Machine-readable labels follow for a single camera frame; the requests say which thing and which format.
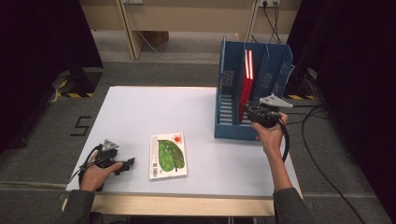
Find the brown cardboard box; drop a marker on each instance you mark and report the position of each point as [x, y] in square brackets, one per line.
[157, 38]

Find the white table cover sheet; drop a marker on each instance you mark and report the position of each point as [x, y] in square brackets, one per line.
[155, 105]

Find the person's right hand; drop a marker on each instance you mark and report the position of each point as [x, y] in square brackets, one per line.
[272, 137]

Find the dark curtain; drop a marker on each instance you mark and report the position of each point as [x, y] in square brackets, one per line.
[358, 77]
[34, 62]

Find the white wall socket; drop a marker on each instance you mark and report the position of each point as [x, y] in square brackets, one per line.
[269, 2]

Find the blue plastic file rack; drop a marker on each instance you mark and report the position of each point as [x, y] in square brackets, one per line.
[230, 130]

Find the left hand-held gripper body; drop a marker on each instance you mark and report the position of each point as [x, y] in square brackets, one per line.
[107, 155]

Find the white book with green leaf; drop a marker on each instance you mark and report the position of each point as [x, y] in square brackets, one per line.
[168, 155]

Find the black stand base striped tape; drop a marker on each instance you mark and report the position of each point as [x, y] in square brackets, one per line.
[300, 93]
[81, 84]

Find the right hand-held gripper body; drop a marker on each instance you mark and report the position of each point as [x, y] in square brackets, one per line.
[267, 112]

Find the person's left hand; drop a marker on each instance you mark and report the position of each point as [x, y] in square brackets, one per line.
[93, 177]

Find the beige wooden desk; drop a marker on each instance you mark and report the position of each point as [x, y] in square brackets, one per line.
[186, 15]

